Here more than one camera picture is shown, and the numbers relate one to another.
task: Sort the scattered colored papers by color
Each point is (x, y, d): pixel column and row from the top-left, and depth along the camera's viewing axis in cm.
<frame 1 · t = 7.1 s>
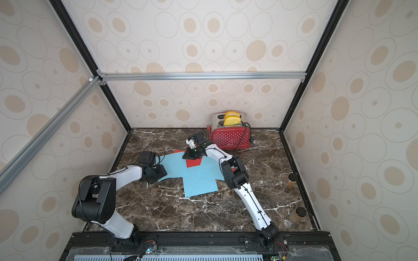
left hand: (167, 172, 95), fingers open
right hand: (181, 160, 103), fingers closed
light blue paper sheet: (176, 166, 104), on the table
light blue paper: (198, 182, 95), on the table
red polka dot toaster: (229, 137, 101), point 13 cm above the table
yellow toast slice rear: (232, 113, 102), point 22 cm above the table
yellow toast slice front: (232, 119, 99), point 21 cm above the table
jar with black lid far: (292, 182, 87), point 8 cm above the table
jar with black lid near: (296, 218, 76), point 7 cm above the table

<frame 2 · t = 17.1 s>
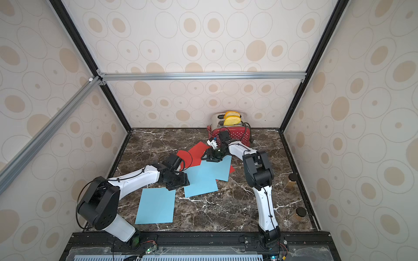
left hand: (189, 184, 87), fingers open
right hand: (202, 161, 97), fingers open
light blue paper sheet: (156, 208, 88), on the table
the other named things where they were.

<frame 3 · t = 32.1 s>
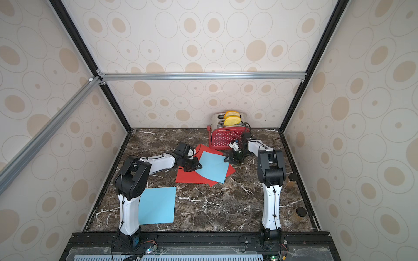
left hand: (205, 165, 96), fingers closed
right hand: (226, 162, 101), fingers open
light blue paper 2: (214, 166, 102), on the table
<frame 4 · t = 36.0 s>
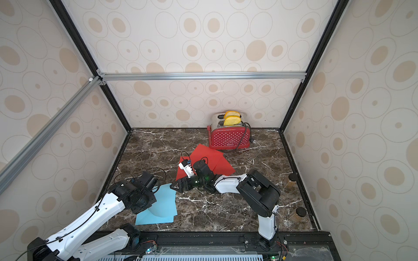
left hand: (155, 202, 77), fingers closed
right hand: (173, 190, 81), fingers open
light blue paper 2: (163, 211, 87), on the table
